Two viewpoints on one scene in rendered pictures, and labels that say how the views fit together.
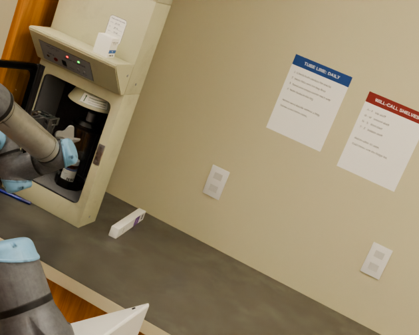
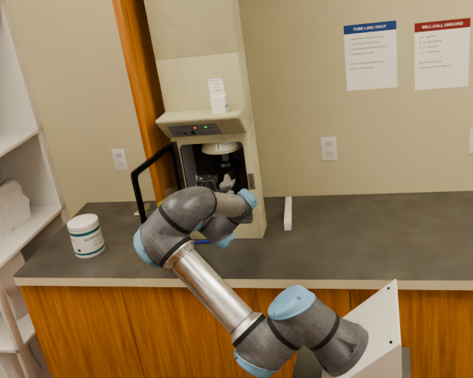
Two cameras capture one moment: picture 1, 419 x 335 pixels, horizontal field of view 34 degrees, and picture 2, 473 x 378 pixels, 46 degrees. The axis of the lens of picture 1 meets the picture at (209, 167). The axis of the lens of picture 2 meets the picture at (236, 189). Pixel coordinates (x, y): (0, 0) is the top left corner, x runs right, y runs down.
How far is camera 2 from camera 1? 0.48 m
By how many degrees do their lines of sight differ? 8
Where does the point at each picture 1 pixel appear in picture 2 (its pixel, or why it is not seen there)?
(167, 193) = (296, 175)
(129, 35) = (229, 86)
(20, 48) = (153, 139)
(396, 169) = (462, 70)
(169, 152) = (283, 145)
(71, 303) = not seen: hidden behind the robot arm
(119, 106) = (248, 140)
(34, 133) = (230, 203)
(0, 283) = (305, 328)
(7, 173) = (215, 236)
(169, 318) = (378, 268)
